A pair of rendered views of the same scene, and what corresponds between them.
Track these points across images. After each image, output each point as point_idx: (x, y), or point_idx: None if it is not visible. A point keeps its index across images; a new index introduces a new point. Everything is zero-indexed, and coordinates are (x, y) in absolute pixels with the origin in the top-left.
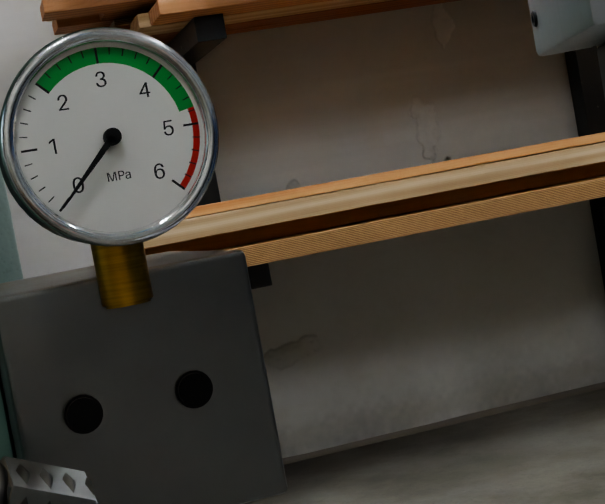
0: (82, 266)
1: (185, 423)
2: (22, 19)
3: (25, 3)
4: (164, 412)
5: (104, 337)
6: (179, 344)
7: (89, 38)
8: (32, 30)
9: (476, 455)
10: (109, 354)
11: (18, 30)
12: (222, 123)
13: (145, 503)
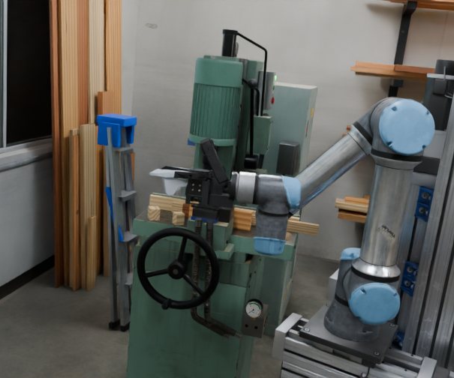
0: (335, 196)
1: (254, 329)
2: (342, 124)
3: (344, 121)
4: (253, 328)
5: (250, 320)
6: (256, 323)
7: (254, 302)
8: (344, 128)
9: None
10: (250, 322)
11: (340, 127)
12: None
13: (249, 334)
